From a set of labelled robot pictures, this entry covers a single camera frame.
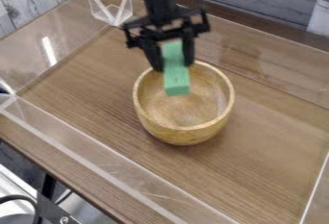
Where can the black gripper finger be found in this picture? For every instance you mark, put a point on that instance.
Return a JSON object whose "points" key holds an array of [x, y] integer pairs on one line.
{"points": [[188, 47], [153, 53]]}

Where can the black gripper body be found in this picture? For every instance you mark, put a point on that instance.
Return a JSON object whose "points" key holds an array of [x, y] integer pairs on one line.
{"points": [[166, 22]]}

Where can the green rectangular block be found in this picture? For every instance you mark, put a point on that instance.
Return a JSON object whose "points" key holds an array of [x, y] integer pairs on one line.
{"points": [[176, 72]]}

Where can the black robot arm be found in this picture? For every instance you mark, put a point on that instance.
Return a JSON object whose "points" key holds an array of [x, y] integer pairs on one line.
{"points": [[166, 22]]}

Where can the brown wooden bowl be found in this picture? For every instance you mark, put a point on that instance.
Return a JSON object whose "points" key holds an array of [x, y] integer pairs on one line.
{"points": [[192, 118]]}

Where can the clear acrylic corner bracket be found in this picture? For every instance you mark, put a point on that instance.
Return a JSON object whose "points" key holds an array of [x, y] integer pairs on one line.
{"points": [[113, 14]]}

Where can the clear acrylic front wall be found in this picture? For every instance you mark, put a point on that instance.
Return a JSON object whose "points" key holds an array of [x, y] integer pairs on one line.
{"points": [[113, 169]]}

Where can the black metal bracket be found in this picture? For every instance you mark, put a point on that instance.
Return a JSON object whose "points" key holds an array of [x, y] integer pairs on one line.
{"points": [[50, 214]]}

